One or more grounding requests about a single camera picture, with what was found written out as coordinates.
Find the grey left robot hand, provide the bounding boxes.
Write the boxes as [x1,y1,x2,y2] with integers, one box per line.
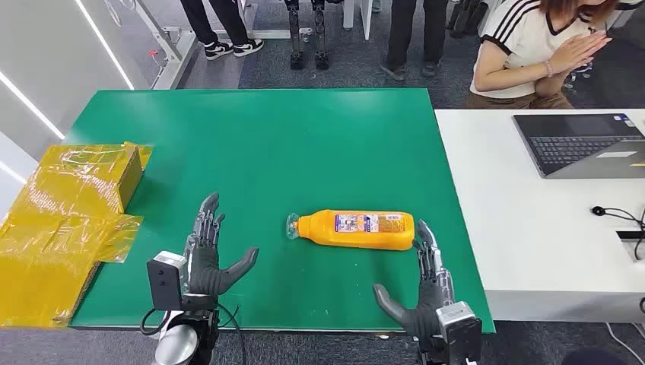
[183,191,259,298]

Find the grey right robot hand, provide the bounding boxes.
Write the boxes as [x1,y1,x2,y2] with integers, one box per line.
[373,219,457,348]

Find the orange detergent bottle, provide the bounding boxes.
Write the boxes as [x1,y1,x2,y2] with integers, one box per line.
[286,209,416,252]

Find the white table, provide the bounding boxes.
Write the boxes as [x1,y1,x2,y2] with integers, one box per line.
[434,108,645,325]

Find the green table mat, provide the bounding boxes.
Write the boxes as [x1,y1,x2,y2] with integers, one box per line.
[68,87,497,335]

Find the yellow taped cardboard box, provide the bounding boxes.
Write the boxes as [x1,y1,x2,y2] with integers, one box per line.
[0,141,154,329]

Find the black round object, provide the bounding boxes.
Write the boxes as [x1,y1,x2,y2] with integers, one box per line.
[561,348,628,365]

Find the dark grey laptop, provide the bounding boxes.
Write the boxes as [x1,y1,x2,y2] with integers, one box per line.
[513,113,645,179]

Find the black robot leg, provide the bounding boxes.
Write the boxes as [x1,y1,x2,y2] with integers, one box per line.
[310,0,331,71]
[284,0,307,71]

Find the standing person in sneakers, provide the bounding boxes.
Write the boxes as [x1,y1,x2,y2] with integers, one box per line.
[180,0,265,62]

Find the standing person in dark shoes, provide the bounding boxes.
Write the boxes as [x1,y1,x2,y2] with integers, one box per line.
[380,0,450,81]

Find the seated person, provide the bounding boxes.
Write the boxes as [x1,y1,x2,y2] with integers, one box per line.
[464,0,645,110]

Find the black chair base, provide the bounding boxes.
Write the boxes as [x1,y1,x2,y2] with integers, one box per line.
[448,0,490,39]

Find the white panel leg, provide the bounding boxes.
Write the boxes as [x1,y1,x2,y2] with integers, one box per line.
[342,0,374,40]

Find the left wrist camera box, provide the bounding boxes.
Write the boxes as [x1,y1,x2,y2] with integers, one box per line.
[147,250,189,311]

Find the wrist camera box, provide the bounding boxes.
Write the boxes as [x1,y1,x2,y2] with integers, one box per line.
[147,250,189,311]
[435,301,483,365]

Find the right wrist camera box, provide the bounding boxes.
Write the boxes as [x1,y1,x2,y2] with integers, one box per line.
[435,301,483,365]

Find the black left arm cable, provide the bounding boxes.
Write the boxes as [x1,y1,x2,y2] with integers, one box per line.
[139,304,248,365]

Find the black cable with round puck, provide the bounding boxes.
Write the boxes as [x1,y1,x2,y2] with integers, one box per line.
[590,205,645,263]

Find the white metal stand frame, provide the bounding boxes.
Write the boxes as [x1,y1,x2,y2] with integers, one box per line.
[133,0,313,90]

